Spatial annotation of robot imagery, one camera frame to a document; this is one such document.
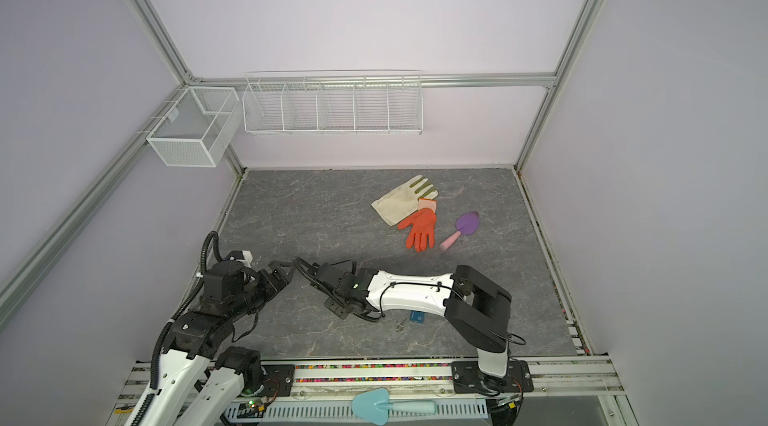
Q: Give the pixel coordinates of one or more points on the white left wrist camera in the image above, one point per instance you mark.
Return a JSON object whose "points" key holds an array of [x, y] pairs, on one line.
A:
{"points": [[244, 256]]}

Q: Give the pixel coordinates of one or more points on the cream work glove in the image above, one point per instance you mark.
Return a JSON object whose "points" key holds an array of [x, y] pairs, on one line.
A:
{"points": [[405, 199]]}

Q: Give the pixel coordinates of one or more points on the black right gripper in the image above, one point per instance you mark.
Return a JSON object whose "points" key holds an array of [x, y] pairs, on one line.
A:
{"points": [[336, 309]]}

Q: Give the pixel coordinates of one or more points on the white mesh box basket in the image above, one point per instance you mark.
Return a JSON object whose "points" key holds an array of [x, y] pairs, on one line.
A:
{"points": [[198, 127]]}

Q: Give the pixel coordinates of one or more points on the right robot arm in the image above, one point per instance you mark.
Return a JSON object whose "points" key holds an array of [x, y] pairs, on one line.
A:
{"points": [[474, 305]]}

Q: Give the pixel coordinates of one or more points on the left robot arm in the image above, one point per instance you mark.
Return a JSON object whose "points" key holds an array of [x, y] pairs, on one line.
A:
{"points": [[193, 380]]}

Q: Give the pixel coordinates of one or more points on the large blue padlock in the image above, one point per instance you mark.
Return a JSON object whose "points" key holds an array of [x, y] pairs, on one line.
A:
{"points": [[417, 317]]}

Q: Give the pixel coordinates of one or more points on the teal trowel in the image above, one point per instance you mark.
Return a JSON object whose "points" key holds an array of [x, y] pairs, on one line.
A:
{"points": [[375, 406]]}

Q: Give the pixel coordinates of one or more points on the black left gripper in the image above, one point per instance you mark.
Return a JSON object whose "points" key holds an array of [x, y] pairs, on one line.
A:
{"points": [[272, 287]]}

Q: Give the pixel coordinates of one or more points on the purple trowel pink handle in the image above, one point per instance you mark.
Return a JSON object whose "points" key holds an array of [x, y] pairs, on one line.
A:
{"points": [[467, 224]]}

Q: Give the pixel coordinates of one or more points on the white wire shelf basket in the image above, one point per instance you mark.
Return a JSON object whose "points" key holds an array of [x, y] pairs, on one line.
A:
{"points": [[334, 102]]}

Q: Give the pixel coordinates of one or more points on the red rubber glove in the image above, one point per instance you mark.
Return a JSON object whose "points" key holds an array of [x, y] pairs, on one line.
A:
{"points": [[421, 226]]}

